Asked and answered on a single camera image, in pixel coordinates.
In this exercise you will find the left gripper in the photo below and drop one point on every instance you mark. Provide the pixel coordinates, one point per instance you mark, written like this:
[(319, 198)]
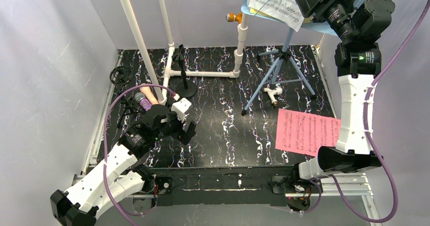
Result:
[(179, 128)]

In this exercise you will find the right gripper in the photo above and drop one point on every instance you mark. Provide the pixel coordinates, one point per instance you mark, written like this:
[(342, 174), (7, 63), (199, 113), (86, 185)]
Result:
[(320, 5)]

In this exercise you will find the white sheet music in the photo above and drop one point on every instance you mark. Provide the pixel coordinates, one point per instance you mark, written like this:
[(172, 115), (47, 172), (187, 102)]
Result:
[(275, 1)]

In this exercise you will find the black round-base microphone stand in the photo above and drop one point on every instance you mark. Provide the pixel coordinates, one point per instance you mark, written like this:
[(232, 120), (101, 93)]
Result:
[(184, 76)]

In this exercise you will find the pink microphone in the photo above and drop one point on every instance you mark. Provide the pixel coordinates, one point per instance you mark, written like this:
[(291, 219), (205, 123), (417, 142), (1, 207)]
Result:
[(147, 92)]

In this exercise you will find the pink sheet music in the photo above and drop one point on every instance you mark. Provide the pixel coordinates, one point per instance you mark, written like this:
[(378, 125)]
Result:
[(305, 133)]

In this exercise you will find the yellow sheet music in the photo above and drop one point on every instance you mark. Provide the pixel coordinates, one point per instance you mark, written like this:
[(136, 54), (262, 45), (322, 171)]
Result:
[(266, 16)]

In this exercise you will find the purple glitter microphone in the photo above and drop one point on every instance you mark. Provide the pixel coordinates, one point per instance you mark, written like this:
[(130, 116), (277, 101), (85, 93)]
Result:
[(143, 101)]

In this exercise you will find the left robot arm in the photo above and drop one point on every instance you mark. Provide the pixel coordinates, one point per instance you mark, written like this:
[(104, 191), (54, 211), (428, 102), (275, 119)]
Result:
[(118, 177)]

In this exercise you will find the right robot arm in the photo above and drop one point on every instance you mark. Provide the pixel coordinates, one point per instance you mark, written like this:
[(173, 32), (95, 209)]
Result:
[(359, 62)]

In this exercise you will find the orange knob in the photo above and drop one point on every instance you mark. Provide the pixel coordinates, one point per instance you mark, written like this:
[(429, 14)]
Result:
[(231, 17)]

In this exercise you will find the white pipe piece brass end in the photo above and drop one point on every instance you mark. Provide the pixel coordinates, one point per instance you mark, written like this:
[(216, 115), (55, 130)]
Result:
[(272, 93)]

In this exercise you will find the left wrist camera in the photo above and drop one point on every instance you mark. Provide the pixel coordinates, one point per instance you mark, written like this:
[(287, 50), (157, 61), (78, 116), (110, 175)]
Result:
[(181, 108)]

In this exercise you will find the white PVC pipe frame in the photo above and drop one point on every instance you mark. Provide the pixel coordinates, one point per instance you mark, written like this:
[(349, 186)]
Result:
[(163, 38)]

